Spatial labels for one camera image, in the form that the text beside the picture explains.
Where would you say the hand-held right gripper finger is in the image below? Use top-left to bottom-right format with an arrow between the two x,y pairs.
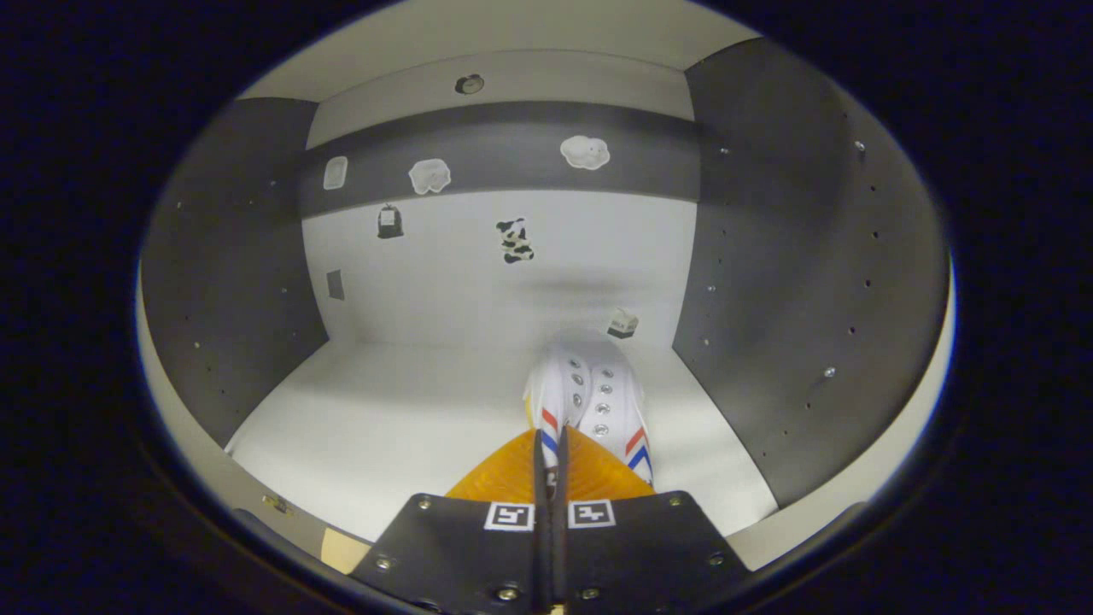
348,425 -> 552,614
552,425 -> 754,614

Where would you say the white shoe cabinet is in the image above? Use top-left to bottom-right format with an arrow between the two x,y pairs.
135,0 -> 959,575

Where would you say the white striped canvas shoe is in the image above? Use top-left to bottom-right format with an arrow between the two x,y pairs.
522,328 -> 656,498

